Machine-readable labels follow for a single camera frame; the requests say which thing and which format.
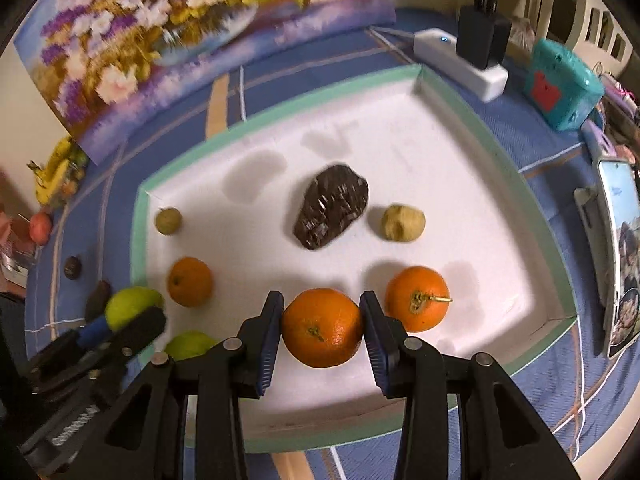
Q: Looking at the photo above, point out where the green fruit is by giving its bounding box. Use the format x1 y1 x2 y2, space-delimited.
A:
104 286 164 333
164 330 218 362

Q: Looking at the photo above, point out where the small round dark fruit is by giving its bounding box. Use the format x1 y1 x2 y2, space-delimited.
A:
63 256 82 281

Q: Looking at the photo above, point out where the small orange tangerine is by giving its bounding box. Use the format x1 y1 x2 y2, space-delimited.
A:
166 257 215 308

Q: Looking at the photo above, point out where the orange tangerine with stem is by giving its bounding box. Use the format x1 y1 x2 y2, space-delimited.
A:
384 266 452 333

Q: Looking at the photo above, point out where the small olive round fruit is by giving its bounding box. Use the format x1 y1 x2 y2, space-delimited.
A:
154 207 182 236

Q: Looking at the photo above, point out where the small yellow-brown fruit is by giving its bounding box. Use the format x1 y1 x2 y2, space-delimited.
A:
381 204 425 243

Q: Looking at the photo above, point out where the red apple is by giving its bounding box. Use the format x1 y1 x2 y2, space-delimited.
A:
29 211 52 246

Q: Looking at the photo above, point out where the yellow banana bunch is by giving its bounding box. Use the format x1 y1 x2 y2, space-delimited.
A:
27 136 77 206

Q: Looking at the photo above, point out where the clear plastic fruit container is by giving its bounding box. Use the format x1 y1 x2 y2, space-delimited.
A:
46 146 89 209

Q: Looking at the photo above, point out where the white tray with teal rim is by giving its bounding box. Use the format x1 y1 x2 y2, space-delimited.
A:
129 63 578 455

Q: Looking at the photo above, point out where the smartphone with photo screen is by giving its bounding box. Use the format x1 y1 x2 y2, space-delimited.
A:
597 158 639 359

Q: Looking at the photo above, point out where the flower painting canvas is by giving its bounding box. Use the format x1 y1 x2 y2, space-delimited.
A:
14 0 395 162

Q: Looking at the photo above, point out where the teal plastic box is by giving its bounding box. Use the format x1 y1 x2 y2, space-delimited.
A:
523 39 604 131

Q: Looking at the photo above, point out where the white power strip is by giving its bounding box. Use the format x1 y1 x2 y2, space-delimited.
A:
413 28 509 103

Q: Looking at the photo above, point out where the black power adapter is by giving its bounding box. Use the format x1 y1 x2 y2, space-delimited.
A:
456 6 511 70

